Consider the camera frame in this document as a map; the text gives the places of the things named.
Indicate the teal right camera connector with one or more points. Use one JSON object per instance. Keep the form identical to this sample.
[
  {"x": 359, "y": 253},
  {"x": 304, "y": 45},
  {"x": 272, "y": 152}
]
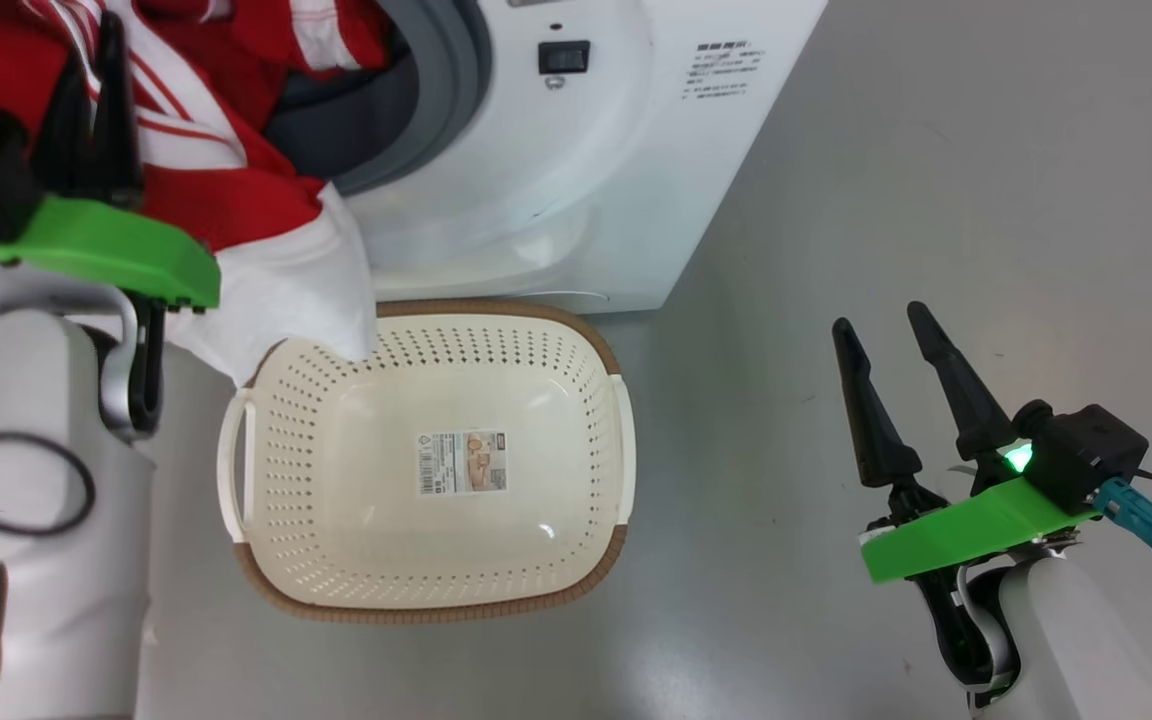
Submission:
[{"x": 1141, "y": 520}]

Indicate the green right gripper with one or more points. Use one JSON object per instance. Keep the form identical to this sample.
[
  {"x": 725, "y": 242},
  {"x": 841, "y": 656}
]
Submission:
[{"x": 966, "y": 530}]

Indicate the red garment with white stripe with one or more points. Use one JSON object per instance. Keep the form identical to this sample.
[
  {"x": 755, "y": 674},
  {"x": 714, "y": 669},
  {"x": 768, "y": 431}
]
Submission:
[{"x": 271, "y": 30}]

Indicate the black door latch socket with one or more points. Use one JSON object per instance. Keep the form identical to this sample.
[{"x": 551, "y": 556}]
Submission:
[{"x": 564, "y": 57}]

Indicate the grey rubber door seal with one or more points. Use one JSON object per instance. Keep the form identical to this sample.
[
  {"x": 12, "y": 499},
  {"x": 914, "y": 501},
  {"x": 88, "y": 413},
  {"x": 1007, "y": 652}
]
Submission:
[{"x": 436, "y": 90}]

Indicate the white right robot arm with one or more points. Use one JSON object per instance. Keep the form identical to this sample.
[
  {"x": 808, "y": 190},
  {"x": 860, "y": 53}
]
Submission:
[{"x": 1086, "y": 650}]

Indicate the white front-load washing machine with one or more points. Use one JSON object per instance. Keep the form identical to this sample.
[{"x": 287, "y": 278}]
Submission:
[{"x": 556, "y": 180}]

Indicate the cream perforated basket brown rim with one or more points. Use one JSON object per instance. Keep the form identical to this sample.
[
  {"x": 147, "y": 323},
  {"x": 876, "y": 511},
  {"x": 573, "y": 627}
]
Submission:
[{"x": 436, "y": 540}]

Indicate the red garment with white panel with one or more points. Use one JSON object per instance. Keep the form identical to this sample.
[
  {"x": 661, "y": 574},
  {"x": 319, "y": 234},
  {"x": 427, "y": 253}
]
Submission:
[{"x": 266, "y": 280}]

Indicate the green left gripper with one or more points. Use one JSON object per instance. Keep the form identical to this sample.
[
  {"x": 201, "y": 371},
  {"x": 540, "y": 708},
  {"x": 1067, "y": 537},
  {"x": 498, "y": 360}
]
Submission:
[{"x": 106, "y": 245}]

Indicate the paper product label sticker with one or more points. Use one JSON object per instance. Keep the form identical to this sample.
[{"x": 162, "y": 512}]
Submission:
[{"x": 463, "y": 463}]

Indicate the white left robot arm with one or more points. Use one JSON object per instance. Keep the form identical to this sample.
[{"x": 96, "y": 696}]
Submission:
[{"x": 36, "y": 610}]

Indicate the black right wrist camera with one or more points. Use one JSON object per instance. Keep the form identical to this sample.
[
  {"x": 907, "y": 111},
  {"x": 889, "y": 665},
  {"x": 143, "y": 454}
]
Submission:
[{"x": 1086, "y": 450}]

